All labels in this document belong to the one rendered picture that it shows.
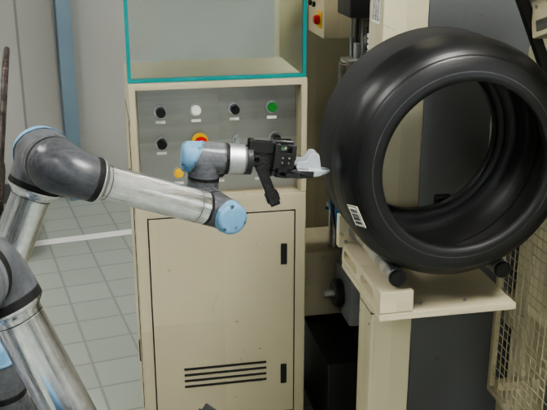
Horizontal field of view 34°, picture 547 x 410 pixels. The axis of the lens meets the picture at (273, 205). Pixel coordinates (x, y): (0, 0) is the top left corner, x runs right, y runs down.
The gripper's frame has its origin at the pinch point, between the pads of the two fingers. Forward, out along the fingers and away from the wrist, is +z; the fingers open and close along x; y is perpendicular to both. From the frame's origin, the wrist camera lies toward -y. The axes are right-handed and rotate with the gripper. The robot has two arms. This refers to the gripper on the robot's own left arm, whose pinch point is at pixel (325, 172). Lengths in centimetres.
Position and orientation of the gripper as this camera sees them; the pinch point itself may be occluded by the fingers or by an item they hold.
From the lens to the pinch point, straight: 217.0
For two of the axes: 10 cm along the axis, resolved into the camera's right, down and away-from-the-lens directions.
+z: 9.7, 0.5, 2.2
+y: 1.2, -9.5, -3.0
